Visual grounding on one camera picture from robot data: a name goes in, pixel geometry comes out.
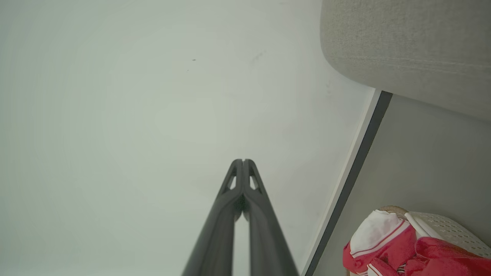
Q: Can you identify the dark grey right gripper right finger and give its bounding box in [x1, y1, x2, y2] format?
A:
[244, 159, 299, 276]

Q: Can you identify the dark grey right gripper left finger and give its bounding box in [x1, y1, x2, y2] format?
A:
[182, 159, 244, 276]

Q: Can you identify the red and white garment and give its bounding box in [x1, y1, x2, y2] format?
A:
[343, 210, 491, 276]

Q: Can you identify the white perforated laundry basket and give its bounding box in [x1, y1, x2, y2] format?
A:
[378, 206, 491, 276]

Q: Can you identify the white and black baseboard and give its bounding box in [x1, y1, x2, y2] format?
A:
[301, 89, 394, 276]

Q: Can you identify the grey fabric sofa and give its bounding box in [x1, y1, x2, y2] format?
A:
[320, 0, 491, 122]

